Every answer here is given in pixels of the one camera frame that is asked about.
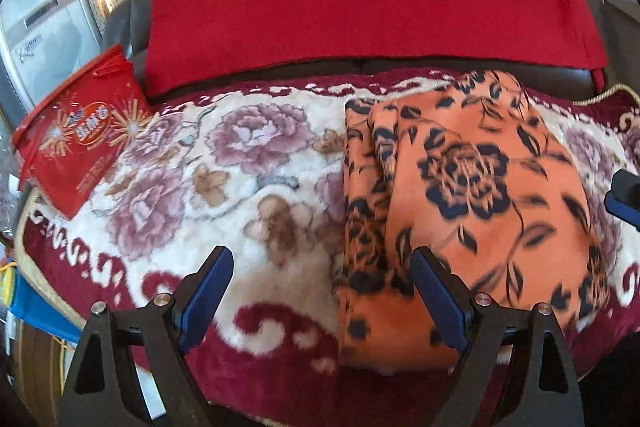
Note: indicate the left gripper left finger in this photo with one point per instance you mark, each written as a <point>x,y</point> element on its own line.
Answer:
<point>102,387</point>

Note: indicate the orange floral garment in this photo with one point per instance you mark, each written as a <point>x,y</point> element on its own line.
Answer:
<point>471,171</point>

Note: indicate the blue yellow bag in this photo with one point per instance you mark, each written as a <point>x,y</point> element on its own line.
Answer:
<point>26,304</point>

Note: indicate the dark leather sofa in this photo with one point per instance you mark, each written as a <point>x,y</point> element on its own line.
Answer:
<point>129,26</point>

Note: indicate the floral plush seat blanket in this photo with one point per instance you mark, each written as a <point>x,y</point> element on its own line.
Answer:
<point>258,168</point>

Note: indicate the red gift box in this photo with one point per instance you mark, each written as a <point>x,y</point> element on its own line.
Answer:
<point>67,143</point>

